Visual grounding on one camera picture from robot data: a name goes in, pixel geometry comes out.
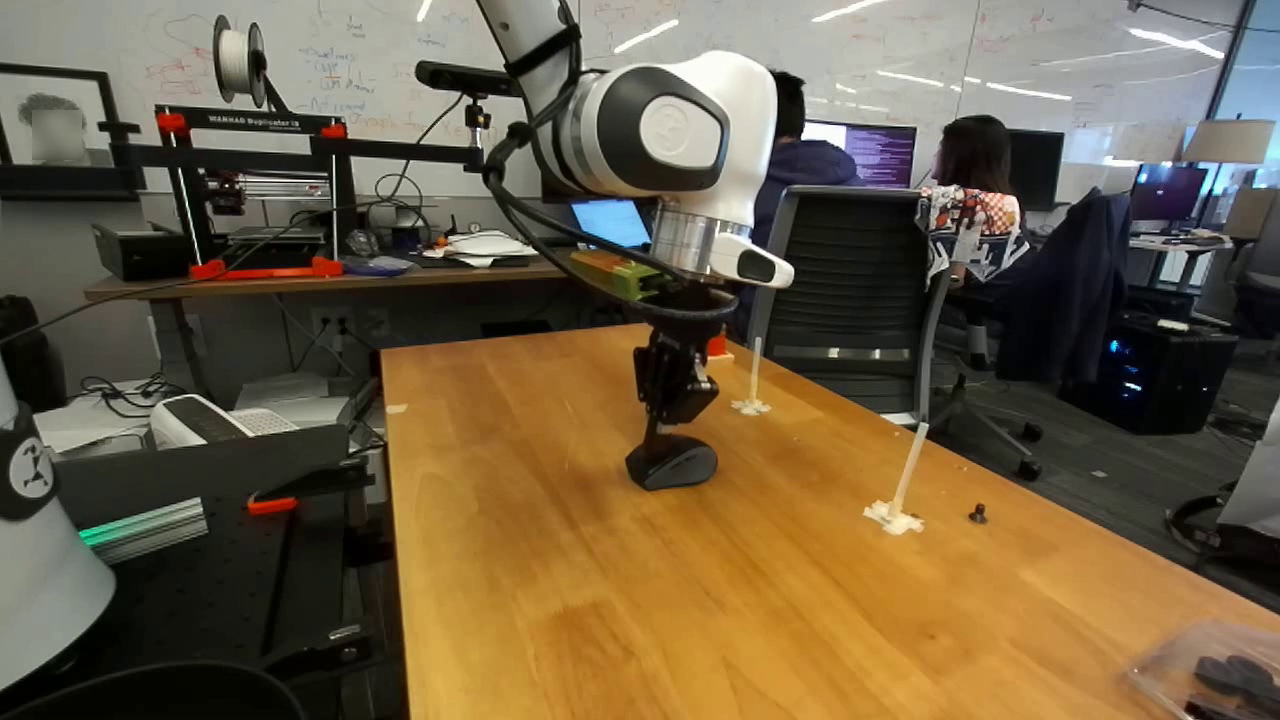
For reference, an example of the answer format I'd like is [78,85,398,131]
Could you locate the black computer mouse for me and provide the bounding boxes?
[619,430,723,495]

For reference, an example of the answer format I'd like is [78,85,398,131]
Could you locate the short white plastic post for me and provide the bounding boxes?
[727,332,775,419]

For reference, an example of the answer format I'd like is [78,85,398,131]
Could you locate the clear plastic container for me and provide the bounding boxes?
[1119,617,1280,720]

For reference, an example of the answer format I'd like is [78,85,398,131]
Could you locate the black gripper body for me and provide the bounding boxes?
[634,316,723,428]

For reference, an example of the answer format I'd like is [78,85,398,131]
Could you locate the green and white tube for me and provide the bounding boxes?
[72,495,211,566]

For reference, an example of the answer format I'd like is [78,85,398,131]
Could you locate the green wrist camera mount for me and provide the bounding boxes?
[608,257,666,302]

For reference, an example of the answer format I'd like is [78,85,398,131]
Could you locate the black side cart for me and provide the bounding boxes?
[52,419,379,684]

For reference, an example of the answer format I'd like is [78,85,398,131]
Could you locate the monitor with purple screen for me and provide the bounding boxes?
[801,118,920,190]

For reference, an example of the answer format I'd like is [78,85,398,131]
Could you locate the grey mesh office chair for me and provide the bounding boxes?
[743,180,1048,487]

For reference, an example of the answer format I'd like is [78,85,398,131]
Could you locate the red and black 3D printer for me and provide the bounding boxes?
[100,101,491,286]

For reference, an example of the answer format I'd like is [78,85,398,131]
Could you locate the black computer tower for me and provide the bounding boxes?
[1079,310,1243,436]

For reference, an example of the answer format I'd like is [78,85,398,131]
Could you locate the framed portrait picture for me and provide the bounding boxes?
[0,59,136,205]

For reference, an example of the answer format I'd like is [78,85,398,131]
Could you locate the brown wooden desk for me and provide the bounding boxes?
[85,247,634,390]

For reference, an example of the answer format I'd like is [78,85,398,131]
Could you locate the person in floral top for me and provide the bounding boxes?
[915,113,1031,286]

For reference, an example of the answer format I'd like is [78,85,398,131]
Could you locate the stack of white papers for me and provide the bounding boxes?
[440,228,544,273]

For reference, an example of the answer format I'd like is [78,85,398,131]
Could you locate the black stereo camera bar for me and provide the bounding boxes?
[414,55,523,101]

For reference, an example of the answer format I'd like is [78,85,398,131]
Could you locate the white cone with black band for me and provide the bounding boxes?
[0,354,121,695]

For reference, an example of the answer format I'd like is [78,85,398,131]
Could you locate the dark jacket on chair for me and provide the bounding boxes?
[956,185,1138,396]

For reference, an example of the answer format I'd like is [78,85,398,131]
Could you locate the beige lamp shade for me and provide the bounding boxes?
[1186,117,1280,166]

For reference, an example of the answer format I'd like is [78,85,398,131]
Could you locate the distant monitor purple glow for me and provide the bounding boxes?
[1128,158,1211,224]

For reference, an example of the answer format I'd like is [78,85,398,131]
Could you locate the white papers and printer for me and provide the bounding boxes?
[27,366,353,464]

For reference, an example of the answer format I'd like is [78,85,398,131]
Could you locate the black box on desk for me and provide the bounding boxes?
[89,215,196,284]

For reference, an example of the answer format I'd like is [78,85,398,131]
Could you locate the white filament spool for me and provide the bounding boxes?
[207,11,272,108]

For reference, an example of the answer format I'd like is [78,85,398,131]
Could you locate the tall white plastic post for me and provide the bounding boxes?
[862,419,934,540]

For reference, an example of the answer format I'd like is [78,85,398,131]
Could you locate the black rounded chair back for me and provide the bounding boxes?
[0,659,313,720]

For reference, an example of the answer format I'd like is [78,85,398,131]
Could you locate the small dark monitor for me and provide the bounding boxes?
[1005,123,1068,213]

